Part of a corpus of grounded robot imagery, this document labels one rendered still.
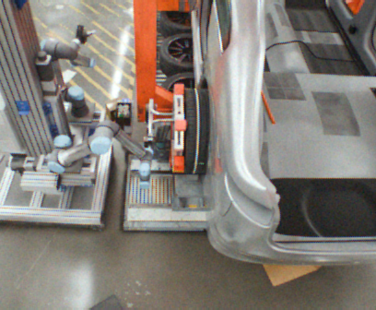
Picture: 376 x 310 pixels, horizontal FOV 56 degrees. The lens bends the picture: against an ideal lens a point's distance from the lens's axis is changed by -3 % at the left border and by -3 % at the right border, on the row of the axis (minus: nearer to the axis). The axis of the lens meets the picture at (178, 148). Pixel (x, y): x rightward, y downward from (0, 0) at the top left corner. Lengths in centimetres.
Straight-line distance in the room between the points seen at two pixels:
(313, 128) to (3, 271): 273
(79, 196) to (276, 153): 170
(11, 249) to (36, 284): 40
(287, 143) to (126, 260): 162
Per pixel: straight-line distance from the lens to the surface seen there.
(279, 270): 331
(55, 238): 336
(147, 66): 289
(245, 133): 176
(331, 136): 290
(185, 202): 327
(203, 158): 258
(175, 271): 315
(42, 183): 278
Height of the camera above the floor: 296
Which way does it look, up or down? 51 degrees down
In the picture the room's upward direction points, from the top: 5 degrees clockwise
